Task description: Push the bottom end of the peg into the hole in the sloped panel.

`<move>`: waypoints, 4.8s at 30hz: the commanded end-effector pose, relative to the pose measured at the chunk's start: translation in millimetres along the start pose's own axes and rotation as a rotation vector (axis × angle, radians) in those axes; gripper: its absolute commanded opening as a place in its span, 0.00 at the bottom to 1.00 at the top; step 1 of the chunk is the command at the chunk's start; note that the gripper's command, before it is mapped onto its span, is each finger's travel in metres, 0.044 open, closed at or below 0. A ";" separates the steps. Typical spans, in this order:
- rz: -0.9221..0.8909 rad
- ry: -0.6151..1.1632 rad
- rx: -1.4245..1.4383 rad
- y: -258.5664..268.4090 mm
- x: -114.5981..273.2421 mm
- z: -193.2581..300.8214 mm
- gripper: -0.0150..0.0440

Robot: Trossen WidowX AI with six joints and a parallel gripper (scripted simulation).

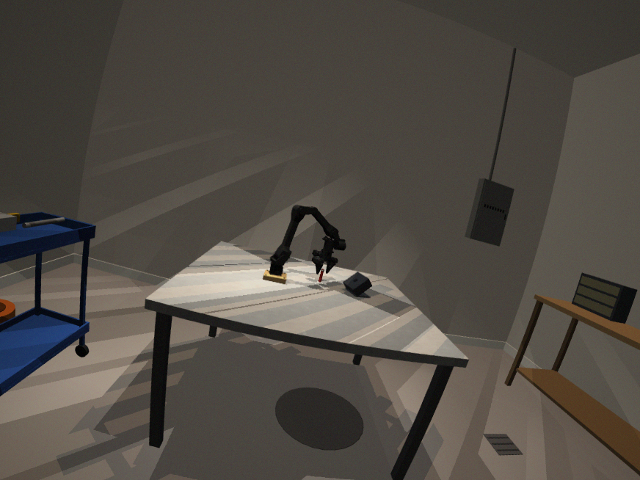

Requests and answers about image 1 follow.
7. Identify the dark grey panel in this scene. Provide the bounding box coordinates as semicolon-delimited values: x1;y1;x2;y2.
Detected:
343;272;372;298

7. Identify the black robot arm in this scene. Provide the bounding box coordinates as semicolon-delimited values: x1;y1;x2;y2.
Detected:
269;205;346;277

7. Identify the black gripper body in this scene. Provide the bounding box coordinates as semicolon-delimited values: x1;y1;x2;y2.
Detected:
312;248;338;264

